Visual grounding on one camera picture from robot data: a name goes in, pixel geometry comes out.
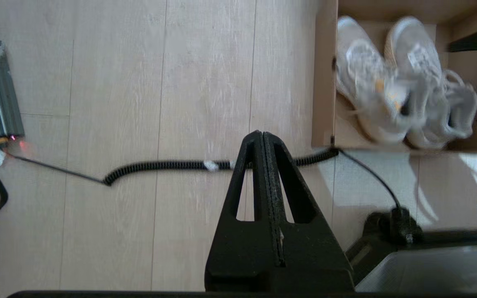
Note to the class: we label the brown cardboard shoe box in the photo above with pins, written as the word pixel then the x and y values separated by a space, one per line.
pixel 323 82

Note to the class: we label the white mesh sneaker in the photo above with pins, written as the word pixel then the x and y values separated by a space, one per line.
pixel 429 82

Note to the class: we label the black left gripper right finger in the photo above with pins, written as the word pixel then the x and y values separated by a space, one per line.
pixel 313 256

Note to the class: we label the white sneaker with yellow tag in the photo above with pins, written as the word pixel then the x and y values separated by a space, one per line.
pixel 367 82

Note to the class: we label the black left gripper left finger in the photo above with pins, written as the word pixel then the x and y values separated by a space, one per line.
pixel 238 252

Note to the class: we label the black grey robot chassis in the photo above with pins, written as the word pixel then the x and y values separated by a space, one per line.
pixel 429 265

